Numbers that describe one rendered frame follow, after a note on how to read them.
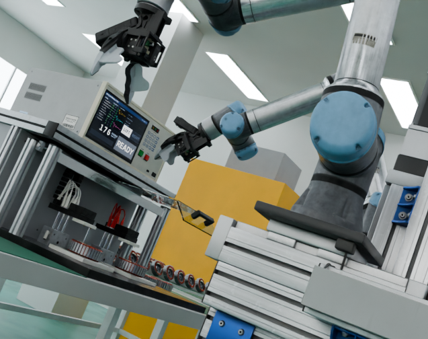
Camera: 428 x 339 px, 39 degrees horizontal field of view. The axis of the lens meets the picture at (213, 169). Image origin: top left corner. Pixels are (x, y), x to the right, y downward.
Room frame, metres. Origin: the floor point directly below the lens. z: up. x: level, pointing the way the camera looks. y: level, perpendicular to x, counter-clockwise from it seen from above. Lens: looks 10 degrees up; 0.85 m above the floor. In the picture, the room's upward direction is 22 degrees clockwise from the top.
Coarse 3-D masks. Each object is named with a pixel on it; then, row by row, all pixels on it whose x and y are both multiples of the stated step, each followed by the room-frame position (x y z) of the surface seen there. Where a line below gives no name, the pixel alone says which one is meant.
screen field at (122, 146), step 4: (120, 140) 2.01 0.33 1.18; (124, 140) 2.03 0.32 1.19; (116, 144) 2.01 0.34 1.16; (120, 144) 2.02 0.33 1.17; (124, 144) 2.04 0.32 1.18; (128, 144) 2.05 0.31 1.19; (116, 148) 2.01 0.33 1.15; (120, 148) 2.03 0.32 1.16; (124, 148) 2.04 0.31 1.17; (128, 148) 2.06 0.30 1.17; (132, 148) 2.07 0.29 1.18; (120, 152) 2.03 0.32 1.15; (124, 152) 2.05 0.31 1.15; (128, 152) 2.07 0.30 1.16; (132, 152) 2.08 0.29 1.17; (128, 156) 2.07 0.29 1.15
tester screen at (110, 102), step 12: (108, 96) 1.90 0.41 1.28; (108, 108) 1.92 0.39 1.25; (120, 108) 1.96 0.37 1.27; (96, 120) 1.90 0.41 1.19; (108, 120) 1.94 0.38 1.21; (120, 120) 1.98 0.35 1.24; (132, 120) 2.03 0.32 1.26; (144, 120) 2.07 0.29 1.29; (120, 132) 2.00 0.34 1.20; (132, 144) 2.07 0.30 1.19; (132, 156) 2.09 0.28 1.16
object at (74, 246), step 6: (72, 240) 1.84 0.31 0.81; (72, 246) 1.83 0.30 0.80; (78, 246) 1.82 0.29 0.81; (84, 246) 1.82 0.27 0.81; (90, 246) 1.83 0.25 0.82; (78, 252) 1.82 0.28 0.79; (84, 252) 1.82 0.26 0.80; (90, 252) 1.82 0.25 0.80; (96, 252) 1.83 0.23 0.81; (102, 252) 1.87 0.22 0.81; (90, 258) 1.84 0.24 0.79; (96, 258) 1.84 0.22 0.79
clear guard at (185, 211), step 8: (128, 184) 2.11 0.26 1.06; (144, 192) 2.14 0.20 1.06; (152, 192) 2.05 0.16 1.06; (160, 200) 2.21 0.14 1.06; (168, 200) 2.09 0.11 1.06; (176, 200) 1.99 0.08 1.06; (176, 208) 2.23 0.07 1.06; (184, 208) 2.01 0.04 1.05; (184, 216) 1.97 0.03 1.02; (192, 224) 2.00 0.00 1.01; (200, 224) 2.07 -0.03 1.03; (208, 232) 2.10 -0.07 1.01
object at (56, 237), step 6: (42, 228) 1.94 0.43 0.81; (48, 228) 1.92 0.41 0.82; (42, 234) 1.93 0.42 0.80; (54, 234) 1.92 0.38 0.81; (60, 234) 1.94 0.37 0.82; (66, 234) 1.96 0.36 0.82; (42, 240) 1.92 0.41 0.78; (48, 240) 1.91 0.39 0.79; (54, 240) 1.93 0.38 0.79; (60, 240) 1.95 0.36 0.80; (66, 240) 1.97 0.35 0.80; (60, 246) 1.96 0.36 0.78
